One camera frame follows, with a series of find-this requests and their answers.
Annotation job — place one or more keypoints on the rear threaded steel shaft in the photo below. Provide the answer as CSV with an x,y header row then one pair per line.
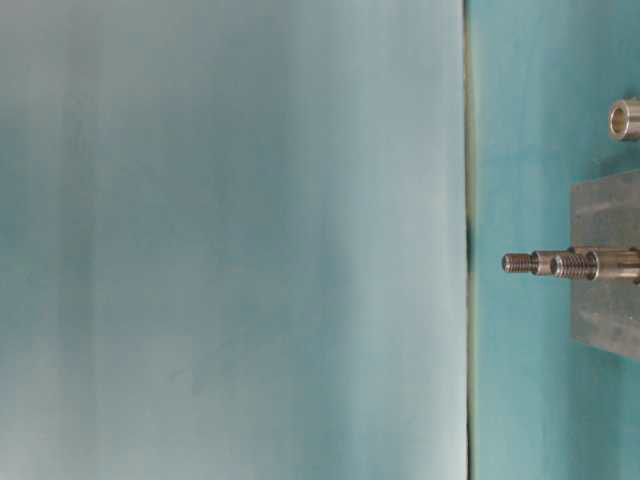
x,y
537,262

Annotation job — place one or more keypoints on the grey metal base plate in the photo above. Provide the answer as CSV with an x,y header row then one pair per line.
x,y
605,213

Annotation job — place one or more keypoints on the front threaded steel shaft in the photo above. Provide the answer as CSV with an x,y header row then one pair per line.
x,y
597,265

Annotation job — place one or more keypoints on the silver metal washer bushing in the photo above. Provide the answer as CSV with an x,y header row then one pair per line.
x,y
624,120

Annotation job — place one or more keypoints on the threaded steel shaft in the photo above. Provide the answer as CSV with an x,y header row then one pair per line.
x,y
537,262
597,265

